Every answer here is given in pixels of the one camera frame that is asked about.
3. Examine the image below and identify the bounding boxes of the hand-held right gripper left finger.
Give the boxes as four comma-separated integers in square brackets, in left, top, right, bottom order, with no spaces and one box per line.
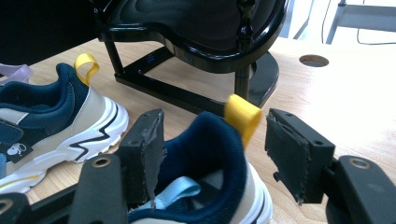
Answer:
[118,107,166,209]

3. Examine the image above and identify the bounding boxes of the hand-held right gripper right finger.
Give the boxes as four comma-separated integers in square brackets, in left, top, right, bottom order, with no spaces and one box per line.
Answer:
[264,107,336,205]

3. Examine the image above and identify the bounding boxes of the navy and white sneaker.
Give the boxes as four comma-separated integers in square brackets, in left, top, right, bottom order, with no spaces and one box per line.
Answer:
[0,53,130,195]
[127,93,275,224]

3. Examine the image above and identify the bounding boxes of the red and black shoe rack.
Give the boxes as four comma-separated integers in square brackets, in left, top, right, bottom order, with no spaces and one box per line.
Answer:
[92,0,289,117]

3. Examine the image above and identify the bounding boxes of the purple sandal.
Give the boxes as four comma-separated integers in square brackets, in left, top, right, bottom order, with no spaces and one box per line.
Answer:
[0,63,34,87]

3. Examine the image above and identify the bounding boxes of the black floor cables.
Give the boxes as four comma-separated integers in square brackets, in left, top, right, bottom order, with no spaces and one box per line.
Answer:
[320,0,396,47]

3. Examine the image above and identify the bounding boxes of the white metal desk frame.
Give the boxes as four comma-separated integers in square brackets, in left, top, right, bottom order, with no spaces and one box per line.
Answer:
[325,0,396,45]

